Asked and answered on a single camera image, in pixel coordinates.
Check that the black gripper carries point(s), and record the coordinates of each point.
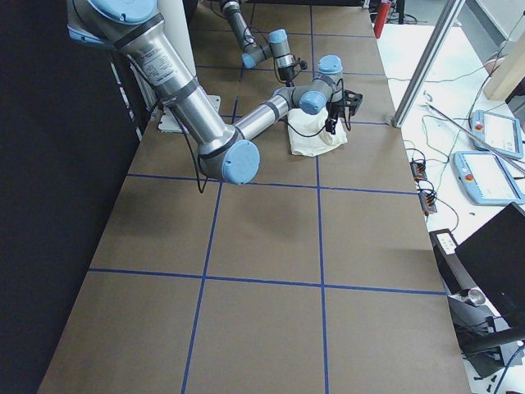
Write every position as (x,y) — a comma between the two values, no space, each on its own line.
(335,110)
(285,74)

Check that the cream long-sleeve cat shirt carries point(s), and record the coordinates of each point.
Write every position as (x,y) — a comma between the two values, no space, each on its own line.
(307,134)

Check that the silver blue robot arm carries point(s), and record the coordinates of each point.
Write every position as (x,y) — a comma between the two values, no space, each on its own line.
(154,34)
(257,48)

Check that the orange black connector module far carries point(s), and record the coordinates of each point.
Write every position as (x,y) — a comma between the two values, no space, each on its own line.
(418,169)

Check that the orange black connector module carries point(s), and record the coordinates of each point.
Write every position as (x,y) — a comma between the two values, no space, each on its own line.
(418,169)
(427,200)

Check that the red cylinder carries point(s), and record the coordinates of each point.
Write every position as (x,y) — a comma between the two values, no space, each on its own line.
(381,17)

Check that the orange black connector module near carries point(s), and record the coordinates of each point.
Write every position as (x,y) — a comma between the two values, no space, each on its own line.
(427,200)

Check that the near blue teach pendant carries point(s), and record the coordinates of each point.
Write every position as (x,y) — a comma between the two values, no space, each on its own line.
(485,179)

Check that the blue teach pendant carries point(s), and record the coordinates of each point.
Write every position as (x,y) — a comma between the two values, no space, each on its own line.
(485,179)
(501,132)

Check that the far blue teach pendant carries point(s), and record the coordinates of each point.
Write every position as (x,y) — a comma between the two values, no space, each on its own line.
(501,132)

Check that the black box with white label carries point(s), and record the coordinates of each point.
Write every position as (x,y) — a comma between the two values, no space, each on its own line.
(453,273)

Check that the black monitor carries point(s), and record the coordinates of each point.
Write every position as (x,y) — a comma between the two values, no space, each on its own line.
(494,258)

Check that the silver metal cup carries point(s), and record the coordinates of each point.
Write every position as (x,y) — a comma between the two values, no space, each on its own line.
(473,297)

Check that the aluminium frame post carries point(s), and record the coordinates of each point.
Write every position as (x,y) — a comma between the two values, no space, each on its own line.
(438,36)

